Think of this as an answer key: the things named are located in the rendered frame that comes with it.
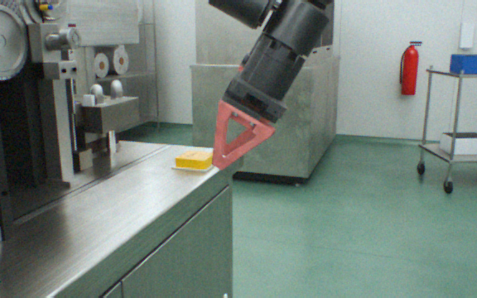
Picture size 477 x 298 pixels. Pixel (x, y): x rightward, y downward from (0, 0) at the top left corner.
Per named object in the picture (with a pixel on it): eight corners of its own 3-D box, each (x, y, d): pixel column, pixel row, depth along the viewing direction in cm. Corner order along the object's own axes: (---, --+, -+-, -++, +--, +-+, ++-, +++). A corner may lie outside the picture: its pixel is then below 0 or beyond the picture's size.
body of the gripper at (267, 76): (225, 93, 50) (260, 31, 48) (230, 83, 59) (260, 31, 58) (278, 124, 50) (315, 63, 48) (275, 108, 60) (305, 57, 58)
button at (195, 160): (204, 170, 101) (204, 160, 100) (175, 168, 103) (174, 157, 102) (216, 162, 107) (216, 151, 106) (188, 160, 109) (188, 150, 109)
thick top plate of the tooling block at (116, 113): (103, 134, 104) (101, 107, 102) (-35, 123, 116) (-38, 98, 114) (140, 121, 118) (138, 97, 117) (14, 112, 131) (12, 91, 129)
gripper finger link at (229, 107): (187, 157, 51) (229, 83, 49) (196, 142, 58) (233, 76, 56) (242, 187, 52) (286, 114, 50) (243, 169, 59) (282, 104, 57)
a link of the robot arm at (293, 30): (339, 10, 49) (331, 12, 55) (282, -24, 48) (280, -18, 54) (305, 68, 51) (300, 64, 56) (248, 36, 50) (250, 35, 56)
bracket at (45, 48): (72, 188, 90) (57, 22, 82) (45, 185, 92) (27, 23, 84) (88, 180, 94) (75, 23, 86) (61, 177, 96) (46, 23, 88)
